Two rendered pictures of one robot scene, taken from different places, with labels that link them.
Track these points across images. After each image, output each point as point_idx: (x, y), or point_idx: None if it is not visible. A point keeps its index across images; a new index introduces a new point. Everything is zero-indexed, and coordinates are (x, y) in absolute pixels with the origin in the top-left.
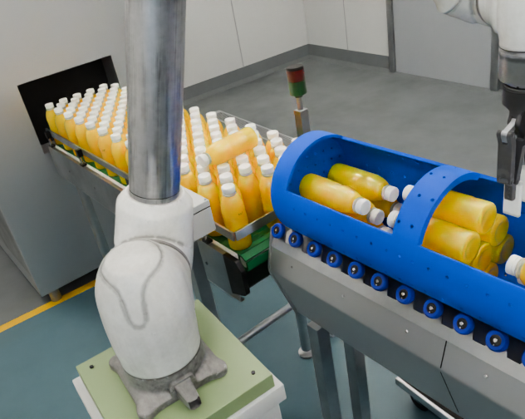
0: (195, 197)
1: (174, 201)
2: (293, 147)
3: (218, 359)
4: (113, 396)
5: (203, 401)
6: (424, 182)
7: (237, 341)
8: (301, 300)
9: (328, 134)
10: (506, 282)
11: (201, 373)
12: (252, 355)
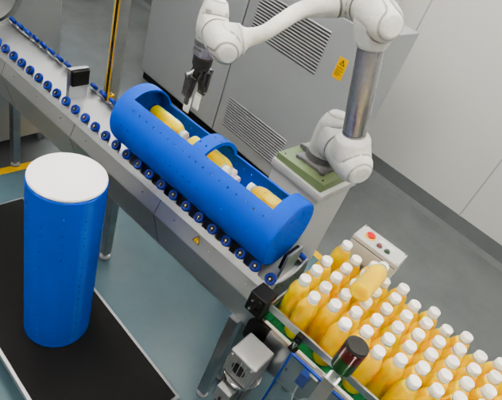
0: (365, 239)
1: (341, 129)
2: (305, 199)
3: (300, 155)
4: None
5: (299, 150)
6: (225, 140)
7: (295, 164)
8: None
9: (283, 201)
10: (195, 122)
11: (304, 151)
12: (287, 159)
